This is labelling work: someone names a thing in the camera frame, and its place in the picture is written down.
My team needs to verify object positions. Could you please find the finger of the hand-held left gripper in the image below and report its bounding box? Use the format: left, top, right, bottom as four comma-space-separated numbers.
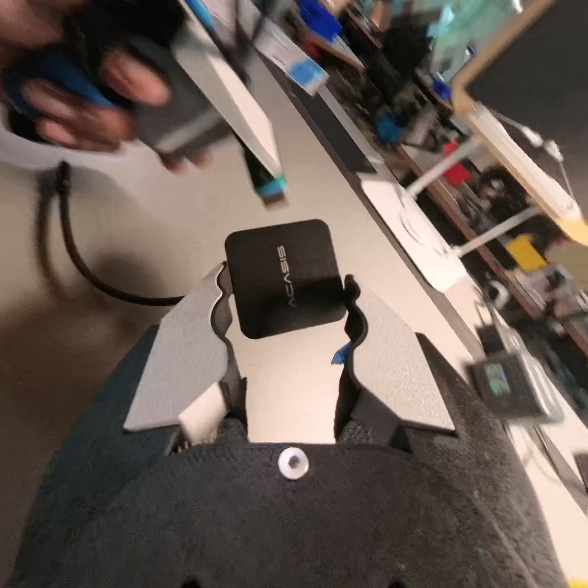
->
171, 30, 283, 179

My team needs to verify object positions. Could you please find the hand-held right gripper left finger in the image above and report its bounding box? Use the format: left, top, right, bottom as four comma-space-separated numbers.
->
123, 262, 249, 444

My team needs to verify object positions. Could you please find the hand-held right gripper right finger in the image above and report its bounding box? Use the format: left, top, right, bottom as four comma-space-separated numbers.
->
332, 274, 456, 445

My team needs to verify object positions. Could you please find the green plug braided hdmi cable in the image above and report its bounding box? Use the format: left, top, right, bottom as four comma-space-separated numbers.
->
243, 149, 291, 211

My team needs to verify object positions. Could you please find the black adapter hub with cable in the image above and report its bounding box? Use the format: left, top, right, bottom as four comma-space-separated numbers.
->
54, 161, 348, 341

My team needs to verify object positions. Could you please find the person's left hand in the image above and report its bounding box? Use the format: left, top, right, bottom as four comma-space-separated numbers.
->
0, 0, 214, 174

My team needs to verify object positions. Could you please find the white paper sheet blue header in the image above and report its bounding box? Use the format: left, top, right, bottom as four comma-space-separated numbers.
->
255, 18, 329, 95

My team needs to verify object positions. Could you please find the black flat strip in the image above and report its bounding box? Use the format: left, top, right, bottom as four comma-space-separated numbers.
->
276, 69, 379, 175

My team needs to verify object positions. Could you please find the small blue bin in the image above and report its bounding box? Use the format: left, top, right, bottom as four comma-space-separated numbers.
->
299, 0, 343, 37

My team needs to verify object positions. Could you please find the grey charger with display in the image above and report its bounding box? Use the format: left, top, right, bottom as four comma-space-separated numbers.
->
469, 351, 566, 423

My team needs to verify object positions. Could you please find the white desk stand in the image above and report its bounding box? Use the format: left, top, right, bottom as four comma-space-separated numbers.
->
360, 135, 547, 293

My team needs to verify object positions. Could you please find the yellow box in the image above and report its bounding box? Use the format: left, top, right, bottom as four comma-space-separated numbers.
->
505, 233, 548, 272

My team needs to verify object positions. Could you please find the white bar bracket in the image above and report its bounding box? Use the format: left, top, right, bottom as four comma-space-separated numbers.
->
469, 103, 582, 221

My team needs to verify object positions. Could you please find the dark board with wooden frame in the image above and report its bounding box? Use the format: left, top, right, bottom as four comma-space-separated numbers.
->
452, 0, 588, 244

